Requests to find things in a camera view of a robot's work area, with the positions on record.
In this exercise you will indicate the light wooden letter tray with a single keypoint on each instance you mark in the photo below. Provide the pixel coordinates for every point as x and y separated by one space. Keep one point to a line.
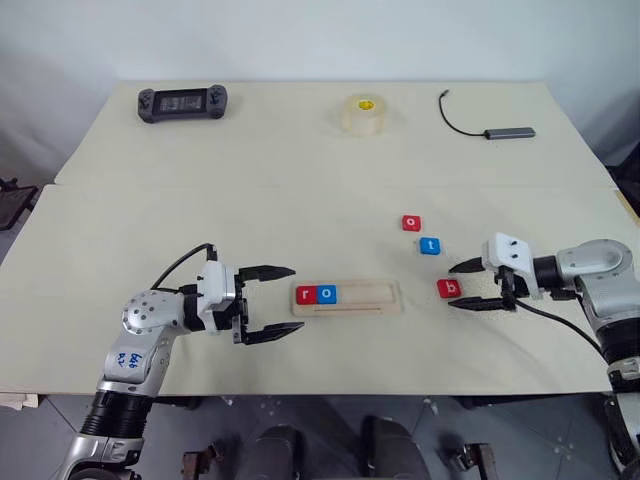
370 300

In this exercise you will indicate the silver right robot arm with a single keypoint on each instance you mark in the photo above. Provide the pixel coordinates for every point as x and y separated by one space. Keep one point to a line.
597 270

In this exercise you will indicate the blue letter o block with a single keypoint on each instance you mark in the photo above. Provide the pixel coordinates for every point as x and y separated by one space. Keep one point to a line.
327 294

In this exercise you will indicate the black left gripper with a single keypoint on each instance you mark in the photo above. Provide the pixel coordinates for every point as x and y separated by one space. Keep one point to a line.
243 310

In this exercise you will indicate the dark rounded shape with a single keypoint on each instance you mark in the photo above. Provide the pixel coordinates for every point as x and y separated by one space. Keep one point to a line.
275 452

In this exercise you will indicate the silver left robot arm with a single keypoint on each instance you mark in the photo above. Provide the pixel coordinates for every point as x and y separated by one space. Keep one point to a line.
150 315

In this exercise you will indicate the black handheld game console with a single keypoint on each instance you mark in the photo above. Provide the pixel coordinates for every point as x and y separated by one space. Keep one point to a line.
182 103

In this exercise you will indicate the clear tape roll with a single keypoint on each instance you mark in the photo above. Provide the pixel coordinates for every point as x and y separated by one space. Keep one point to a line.
364 117

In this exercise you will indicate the black metal stand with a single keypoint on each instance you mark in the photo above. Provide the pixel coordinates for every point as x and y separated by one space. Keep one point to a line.
15 200

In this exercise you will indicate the rusty metal bracket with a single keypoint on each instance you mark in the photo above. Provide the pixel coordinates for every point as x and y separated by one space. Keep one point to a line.
200 462
472 460

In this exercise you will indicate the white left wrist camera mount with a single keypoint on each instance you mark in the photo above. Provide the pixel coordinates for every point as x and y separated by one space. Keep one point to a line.
215 280

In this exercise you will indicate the blue letter t block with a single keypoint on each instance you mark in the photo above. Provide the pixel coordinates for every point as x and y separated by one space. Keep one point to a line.
430 246

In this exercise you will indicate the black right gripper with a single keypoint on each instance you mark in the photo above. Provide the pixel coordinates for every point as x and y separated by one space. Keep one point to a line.
507 287

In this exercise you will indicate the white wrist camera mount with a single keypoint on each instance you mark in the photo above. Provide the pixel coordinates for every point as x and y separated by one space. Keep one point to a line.
510 252
215 280

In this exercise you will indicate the red letter b block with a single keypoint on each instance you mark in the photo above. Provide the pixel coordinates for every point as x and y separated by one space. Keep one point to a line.
449 288

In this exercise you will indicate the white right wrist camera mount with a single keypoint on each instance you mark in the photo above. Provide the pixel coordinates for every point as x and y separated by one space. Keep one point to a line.
510 252

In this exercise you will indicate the dark object beside table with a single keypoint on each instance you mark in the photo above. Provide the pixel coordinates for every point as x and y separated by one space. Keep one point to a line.
625 170

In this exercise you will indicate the red letter r block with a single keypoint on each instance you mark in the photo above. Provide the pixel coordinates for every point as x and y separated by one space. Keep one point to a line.
306 295

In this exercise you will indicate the red letter o block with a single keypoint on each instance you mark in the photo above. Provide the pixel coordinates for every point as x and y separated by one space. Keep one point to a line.
411 223

